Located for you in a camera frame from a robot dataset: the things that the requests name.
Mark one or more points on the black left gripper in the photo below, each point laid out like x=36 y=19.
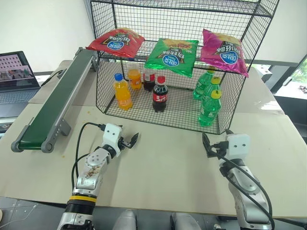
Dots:
x=124 y=143

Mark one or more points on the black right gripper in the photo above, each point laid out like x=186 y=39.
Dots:
x=218 y=149

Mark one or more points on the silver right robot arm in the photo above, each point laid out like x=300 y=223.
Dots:
x=247 y=191

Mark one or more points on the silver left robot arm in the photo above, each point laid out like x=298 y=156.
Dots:
x=92 y=170

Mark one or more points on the green soda bottle yellow cap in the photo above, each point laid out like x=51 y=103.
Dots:
x=214 y=83
x=200 y=86
x=209 y=110

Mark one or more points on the orange soda bottle blue cap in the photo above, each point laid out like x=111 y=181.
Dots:
x=122 y=95

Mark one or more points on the cola bottle red cap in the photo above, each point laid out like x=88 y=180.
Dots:
x=160 y=95
x=148 y=82

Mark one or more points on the magenta chip bag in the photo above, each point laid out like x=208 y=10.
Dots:
x=224 y=56

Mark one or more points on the green chip bag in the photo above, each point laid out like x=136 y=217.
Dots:
x=171 y=57

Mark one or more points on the grey rounded shape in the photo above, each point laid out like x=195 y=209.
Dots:
x=185 y=221
x=126 y=220

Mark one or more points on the red chip bag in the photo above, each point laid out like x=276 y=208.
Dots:
x=115 y=43

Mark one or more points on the grey open laptop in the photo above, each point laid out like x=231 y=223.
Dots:
x=14 y=74

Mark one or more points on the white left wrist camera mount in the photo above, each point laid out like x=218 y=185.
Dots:
x=111 y=135

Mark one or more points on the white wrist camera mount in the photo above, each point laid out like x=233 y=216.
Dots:
x=111 y=135
x=238 y=146

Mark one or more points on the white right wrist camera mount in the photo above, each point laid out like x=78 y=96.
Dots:
x=238 y=146

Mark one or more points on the green conveyor belt grey frame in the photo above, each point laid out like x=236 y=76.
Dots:
x=51 y=105

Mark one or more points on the black window frame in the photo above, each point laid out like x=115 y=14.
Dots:
x=285 y=69

